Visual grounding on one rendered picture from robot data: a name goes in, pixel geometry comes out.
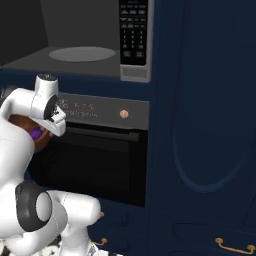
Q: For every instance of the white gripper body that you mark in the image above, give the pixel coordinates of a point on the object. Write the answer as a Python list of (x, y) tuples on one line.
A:
[(56, 126)]

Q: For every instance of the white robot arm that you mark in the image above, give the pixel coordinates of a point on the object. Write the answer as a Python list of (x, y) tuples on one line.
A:
[(13, 186)]

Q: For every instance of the purple eggplant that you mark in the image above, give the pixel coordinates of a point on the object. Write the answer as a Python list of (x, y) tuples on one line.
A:
[(36, 134)]

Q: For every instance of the brown bowl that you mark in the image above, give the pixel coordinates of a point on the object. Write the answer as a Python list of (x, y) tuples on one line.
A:
[(40, 144)]

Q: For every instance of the grey microwave turntable plate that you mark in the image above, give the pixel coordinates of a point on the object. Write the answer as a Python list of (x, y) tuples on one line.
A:
[(82, 54)]

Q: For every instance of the grey microwave oven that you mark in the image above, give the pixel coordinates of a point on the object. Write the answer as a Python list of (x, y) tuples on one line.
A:
[(133, 36)]

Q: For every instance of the dark blue tall cupboard door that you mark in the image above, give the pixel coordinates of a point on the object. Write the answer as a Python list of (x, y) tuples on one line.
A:
[(206, 110)]

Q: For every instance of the black built-in oven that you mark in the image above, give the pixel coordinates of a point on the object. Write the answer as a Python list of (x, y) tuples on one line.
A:
[(106, 166)]

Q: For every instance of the copper oven knob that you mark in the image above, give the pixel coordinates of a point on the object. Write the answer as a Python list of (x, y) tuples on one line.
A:
[(124, 114)]

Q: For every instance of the dark blue wide drawer front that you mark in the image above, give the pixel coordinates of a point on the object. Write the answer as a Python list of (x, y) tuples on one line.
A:
[(200, 238)]

